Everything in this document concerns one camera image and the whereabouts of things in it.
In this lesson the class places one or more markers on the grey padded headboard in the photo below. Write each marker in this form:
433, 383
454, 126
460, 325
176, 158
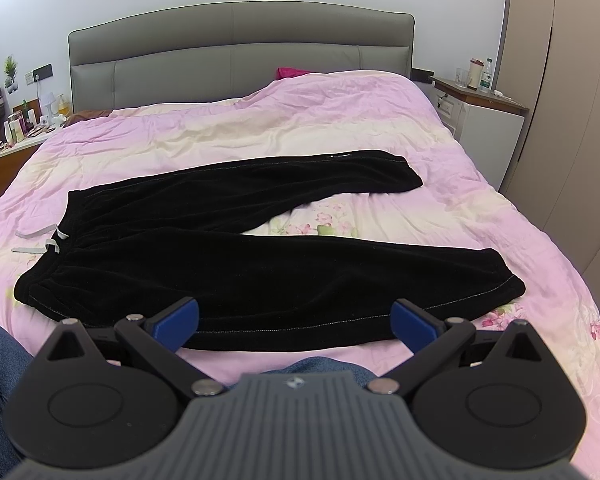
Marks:
225, 50

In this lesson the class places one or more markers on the black wall switch panel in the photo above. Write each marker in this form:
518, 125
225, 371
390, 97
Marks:
43, 72

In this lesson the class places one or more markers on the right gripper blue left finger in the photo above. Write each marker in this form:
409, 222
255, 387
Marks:
150, 345

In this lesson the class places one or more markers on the beige wardrobe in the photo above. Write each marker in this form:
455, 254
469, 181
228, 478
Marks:
550, 63

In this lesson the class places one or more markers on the clear drinking glass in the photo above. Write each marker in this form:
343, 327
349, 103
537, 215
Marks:
461, 78

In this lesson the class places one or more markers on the white right nightstand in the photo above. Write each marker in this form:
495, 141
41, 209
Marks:
487, 127

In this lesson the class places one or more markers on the wooden left nightstand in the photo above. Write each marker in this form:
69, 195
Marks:
13, 158

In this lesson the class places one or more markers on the black pants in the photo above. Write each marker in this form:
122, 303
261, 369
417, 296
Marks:
140, 245

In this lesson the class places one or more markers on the plastic water bottle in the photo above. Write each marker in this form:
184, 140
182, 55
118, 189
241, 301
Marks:
486, 75

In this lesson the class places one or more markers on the magenta pillow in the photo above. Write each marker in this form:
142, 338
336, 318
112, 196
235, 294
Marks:
289, 72

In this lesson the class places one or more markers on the white cup with red lid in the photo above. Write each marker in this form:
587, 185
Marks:
474, 73

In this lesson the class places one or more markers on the orange juice bottle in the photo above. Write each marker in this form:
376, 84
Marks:
64, 106

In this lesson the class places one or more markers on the small potted plant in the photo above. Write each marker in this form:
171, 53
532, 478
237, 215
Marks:
10, 70

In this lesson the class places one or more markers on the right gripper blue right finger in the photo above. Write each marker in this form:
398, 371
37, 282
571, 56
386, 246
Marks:
434, 344

